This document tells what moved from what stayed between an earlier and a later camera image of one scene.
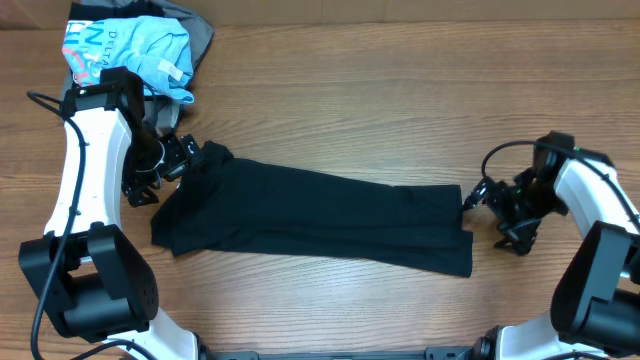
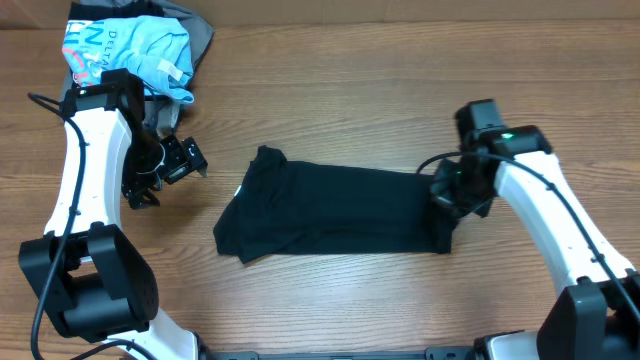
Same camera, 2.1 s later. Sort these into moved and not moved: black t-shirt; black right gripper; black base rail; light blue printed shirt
Moved: black t-shirt; black right gripper
Not moved: light blue printed shirt; black base rail
